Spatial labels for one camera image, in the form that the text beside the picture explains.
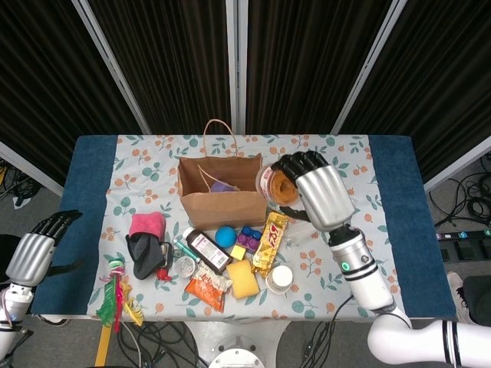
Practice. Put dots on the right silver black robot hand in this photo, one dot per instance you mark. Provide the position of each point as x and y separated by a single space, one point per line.
326 195

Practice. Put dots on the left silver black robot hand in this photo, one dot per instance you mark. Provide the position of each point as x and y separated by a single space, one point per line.
28 257

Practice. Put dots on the mont blanc dessert plastic cup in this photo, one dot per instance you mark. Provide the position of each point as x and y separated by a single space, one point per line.
278 188

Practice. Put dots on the white paper cup stack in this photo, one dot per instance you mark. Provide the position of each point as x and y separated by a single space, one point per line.
280 278

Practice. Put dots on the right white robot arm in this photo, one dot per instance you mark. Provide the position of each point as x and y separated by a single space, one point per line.
368 280

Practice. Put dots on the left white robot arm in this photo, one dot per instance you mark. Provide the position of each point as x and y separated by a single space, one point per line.
13 306

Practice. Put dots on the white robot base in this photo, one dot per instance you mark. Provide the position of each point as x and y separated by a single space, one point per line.
236 337

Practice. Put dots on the yellow candy bar wrapper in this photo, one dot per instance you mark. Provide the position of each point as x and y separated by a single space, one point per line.
270 243

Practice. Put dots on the brown paper bag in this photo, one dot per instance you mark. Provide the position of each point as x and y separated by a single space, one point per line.
224 211

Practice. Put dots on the teal marker pen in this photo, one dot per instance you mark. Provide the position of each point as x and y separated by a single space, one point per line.
186 249

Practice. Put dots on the orange snack packet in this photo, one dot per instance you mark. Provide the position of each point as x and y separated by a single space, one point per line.
207 289

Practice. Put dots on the purple blue building block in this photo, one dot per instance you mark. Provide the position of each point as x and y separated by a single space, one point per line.
249 239

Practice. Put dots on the colourful feather toy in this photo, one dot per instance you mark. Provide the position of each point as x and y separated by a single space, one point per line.
113 299

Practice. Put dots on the small yellow cube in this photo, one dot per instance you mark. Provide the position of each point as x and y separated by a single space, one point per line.
238 253

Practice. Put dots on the blue table pad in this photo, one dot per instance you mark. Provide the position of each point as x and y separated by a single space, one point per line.
92 172

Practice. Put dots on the blue ball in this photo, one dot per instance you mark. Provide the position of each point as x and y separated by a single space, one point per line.
226 235

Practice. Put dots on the dark grey cloth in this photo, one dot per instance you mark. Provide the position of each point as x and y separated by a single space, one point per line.
145 257

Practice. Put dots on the yellow sponge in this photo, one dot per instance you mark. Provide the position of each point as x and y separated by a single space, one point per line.
243 280

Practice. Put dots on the pink towel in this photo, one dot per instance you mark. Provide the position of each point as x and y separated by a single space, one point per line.
147 224

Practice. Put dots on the brown medicine bottle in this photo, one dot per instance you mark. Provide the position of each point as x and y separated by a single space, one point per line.
209 251

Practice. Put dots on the small red cap bottle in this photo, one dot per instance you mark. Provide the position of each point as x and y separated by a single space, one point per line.
163 274

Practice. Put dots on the black ribbed partition panel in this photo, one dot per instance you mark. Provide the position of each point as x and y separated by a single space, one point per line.
307 61
165 61
441 76
46 76

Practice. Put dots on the black power strip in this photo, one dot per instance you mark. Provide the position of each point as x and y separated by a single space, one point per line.
464 234

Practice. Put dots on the black floor pedal unit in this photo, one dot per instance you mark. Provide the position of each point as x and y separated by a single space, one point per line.
464 251

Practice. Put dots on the round clear tin with clips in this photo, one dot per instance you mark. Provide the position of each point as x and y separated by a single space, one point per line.
186 266

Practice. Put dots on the floral tablecloth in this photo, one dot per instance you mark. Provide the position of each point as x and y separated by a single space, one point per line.
153 161

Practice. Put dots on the white shoe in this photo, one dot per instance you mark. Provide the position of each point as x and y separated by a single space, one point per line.
458 295

